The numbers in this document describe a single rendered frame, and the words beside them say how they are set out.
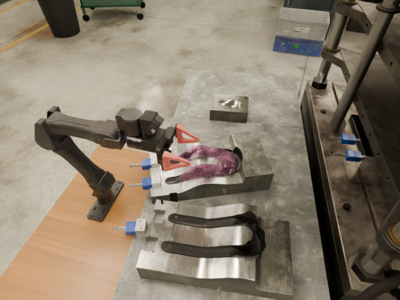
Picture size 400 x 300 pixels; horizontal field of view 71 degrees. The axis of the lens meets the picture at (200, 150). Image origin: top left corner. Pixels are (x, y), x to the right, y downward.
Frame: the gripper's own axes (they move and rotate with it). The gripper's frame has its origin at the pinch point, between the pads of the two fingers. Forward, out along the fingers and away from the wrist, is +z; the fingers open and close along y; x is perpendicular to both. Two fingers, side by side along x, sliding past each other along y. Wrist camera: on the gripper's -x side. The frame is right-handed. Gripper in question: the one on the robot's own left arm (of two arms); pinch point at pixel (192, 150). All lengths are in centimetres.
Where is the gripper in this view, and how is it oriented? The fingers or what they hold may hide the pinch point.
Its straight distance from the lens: 82.0
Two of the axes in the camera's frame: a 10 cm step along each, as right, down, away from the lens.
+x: -0.1, 6.9, 7.2
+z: 9.6, 2.0, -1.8
